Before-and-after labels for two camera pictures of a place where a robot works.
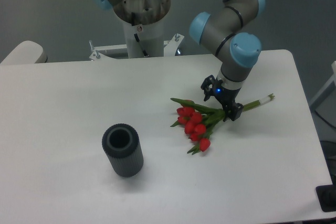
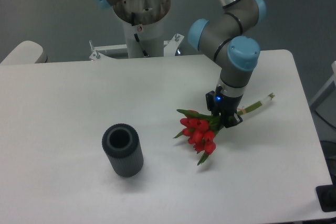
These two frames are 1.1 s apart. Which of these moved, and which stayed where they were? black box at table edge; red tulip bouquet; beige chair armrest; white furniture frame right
Moved: red tulip bouquet
Stayed: black box at table edge; beige chair armrest; white furniture frame right
